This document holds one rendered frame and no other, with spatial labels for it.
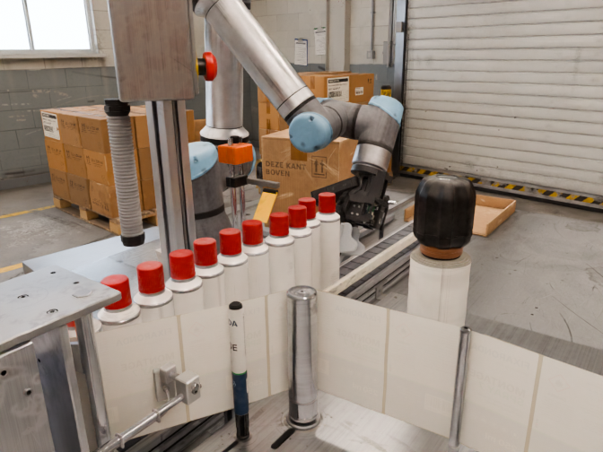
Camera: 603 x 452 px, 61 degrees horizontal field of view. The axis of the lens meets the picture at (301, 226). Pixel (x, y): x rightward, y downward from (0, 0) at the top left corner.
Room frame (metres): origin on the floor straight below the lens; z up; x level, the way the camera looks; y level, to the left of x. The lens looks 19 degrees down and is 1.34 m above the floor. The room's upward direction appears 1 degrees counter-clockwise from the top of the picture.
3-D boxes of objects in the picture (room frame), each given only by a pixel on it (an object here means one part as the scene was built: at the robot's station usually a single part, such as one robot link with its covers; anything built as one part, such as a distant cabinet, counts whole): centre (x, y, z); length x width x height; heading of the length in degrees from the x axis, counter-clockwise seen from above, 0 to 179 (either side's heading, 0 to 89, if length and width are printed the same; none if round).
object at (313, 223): (0.92, -0.01, 0.98); 0.05 x 0.05 x 0.20
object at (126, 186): (0.72, 0.25, 1.18); 0.04 x 0.04 x 0.21
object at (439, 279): (0.69, -0.20, 1.03); 0.09 x 0.09 x 0.30
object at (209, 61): (0.73, 0.13, 1.33); 0.04 x 0.03 x 0.04; 19
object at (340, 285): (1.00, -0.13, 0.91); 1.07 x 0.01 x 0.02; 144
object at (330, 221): (0.95, -0.05, 0.98); 0.05 x 0.05 x 0.20
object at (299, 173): (1.53, -0.06, 0.99); 0.30 x 0.24 x 0.27; 153
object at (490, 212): (1.59, -0.52, 0.85); 0.30 x 0.26 x 0.04; 144
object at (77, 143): (4.45, 1.56, 0.45); 1.20 x 0.84 x 0.89; 47
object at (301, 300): (0.57, 0.00, 0.97); 0.05 x 0.05 x 0.19
